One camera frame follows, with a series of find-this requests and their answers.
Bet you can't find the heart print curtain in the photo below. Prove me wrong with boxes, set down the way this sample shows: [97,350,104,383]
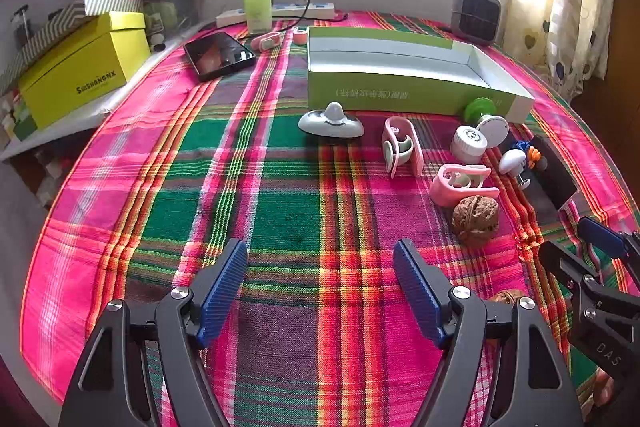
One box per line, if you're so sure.
[505,0,617,100]

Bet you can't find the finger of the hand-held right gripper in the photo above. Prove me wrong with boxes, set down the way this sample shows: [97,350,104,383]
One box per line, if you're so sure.
[577,216,640,295]
[538,240,609,309]

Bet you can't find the white power strip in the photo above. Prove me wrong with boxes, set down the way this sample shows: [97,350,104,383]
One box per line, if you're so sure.
[216,2,336,28]

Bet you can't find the green white striped box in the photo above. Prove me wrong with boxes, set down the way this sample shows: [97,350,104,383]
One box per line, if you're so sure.
[0,0,146,95]

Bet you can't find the pink plastic clip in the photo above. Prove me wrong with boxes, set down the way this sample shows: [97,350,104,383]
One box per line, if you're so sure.
[428,163,501,209]
[381,117,424,180]

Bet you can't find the grey fan heater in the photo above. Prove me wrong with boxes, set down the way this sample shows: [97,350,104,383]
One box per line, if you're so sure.
[450,0,502,45]

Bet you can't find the white mushroom knob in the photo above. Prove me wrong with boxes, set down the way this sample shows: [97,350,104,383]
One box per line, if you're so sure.
[499,148,533,191]

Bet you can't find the black bike light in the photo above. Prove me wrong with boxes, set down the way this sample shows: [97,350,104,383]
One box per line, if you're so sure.
[530,134,581,212]

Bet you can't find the yellow cardboard box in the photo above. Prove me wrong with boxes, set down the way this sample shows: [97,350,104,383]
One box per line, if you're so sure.
[17,12,152,130]

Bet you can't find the wooden cabinet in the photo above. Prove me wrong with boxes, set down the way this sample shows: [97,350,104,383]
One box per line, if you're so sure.
[565,0,640,118]

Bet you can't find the blue orange corded earplugs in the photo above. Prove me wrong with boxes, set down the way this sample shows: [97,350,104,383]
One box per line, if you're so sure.
[512,138,549,172]

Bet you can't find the grey white knob holder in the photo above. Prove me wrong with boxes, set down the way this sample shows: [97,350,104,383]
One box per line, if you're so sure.
[298,102,366,140]

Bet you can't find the black smartphone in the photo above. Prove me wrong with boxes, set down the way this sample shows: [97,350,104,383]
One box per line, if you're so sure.
[183,31,257,82]

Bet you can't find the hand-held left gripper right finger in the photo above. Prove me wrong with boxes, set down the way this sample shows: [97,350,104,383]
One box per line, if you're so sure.
[392,238,586,427]

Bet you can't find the clear plastic bin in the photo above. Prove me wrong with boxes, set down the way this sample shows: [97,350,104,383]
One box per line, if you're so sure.
[142,0,208,42]

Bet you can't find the green cardboard box tray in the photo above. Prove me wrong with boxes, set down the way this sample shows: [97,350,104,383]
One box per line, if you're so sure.
[306,26,536,124]

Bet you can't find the white round cap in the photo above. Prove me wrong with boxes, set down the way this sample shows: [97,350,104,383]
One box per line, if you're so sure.
[449,124,487,166]

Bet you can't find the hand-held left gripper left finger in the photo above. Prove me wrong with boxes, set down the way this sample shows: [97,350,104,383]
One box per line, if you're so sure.
[59,238,249,427]

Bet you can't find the pink green plaid cloth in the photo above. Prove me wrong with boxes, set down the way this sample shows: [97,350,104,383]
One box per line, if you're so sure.
[20,11,640,427]

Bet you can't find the green white spool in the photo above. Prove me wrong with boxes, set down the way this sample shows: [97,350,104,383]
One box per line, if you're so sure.
[462,97,511,148]

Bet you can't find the brown walnut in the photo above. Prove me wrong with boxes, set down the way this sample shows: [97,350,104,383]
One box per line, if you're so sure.
[451,195,501,249]
[486,288,529,308]

